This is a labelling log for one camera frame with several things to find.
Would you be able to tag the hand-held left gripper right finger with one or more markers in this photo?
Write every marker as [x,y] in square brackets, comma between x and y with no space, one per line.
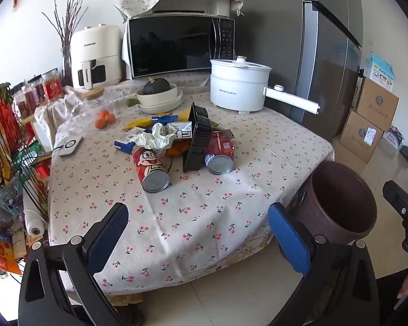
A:
[289,241]

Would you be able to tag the white thread spool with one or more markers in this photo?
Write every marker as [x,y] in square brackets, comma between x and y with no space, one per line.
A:
[34,217]

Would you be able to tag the red label glass jar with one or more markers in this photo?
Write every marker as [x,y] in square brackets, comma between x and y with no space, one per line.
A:
[52,86]

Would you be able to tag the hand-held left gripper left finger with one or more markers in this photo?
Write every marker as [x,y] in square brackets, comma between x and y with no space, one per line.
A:
[108,234]

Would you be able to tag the blue white printed box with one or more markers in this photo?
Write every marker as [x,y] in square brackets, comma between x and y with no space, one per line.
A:
[380,71]

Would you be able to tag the black door microwave oven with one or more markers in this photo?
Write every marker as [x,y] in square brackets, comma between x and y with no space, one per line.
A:
[176,44]

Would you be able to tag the white black striped box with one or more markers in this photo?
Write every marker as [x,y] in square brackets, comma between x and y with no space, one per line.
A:
[180,129]

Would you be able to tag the white flat device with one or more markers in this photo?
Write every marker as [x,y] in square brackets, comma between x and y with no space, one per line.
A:
[69,146]

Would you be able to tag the cherry print tablecloth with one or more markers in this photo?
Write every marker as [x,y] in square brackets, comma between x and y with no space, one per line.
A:
[207,210]

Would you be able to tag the glass vase with dry twigs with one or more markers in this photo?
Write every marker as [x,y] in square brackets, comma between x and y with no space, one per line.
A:
[67,64]

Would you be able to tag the white bowl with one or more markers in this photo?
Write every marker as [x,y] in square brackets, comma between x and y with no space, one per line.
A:
[163,111]
[156,99]
[176,103]

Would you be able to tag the white electric pot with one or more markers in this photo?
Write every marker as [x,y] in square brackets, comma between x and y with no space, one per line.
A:
[238,88]

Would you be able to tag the black plastic tray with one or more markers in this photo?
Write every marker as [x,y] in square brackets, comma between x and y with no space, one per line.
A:
[197,135]

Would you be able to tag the dark blue box white label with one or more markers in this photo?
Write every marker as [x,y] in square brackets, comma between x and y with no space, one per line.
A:
[124,146]

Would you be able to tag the red cartoon print can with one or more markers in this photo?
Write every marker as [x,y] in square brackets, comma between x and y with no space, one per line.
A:
[146,163]

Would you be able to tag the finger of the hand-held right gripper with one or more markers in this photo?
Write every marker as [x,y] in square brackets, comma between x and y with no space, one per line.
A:
[394,193]

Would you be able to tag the small green fruit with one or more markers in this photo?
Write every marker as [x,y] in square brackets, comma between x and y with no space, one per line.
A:
[132,102]

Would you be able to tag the blue white package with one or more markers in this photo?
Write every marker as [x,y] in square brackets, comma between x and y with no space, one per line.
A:
[392,138]

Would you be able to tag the white air fryer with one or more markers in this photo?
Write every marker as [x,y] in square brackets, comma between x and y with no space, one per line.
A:
[98,47]

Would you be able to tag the brown plastic bin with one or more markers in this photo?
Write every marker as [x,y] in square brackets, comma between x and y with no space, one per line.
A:
[329,190]

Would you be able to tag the red snack packet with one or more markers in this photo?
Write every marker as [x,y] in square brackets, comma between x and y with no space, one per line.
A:
[0,125]

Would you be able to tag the glass jar wooden lid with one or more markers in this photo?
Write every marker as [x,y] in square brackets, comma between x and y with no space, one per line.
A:
[88,108]

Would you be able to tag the white tissue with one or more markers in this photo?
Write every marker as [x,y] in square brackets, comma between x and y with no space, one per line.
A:
[153,139]

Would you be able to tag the yellow green sponge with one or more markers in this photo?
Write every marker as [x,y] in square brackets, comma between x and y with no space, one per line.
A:
[188,113]

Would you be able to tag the red drink can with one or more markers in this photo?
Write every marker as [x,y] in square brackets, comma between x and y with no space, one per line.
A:
[219,146]

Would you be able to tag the yellow foil wrapper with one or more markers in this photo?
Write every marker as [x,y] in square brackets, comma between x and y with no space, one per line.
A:
[137,123]

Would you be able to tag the orange snack packet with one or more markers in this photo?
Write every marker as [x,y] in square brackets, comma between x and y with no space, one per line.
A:
[1,254]

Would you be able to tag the green pumpkin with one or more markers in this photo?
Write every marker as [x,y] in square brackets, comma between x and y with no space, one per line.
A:
[156,87]

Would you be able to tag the person's right hand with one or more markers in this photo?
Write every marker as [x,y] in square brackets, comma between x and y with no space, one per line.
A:
[404,285]

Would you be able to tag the grey refrigerator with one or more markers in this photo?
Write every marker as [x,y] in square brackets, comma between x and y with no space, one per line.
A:
[278,23]

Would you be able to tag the brown cardboard box white label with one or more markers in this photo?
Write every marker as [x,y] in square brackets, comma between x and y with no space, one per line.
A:
[360,135]

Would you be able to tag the dark blue almond print carton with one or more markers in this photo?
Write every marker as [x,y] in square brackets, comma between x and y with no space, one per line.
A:
[163,119]

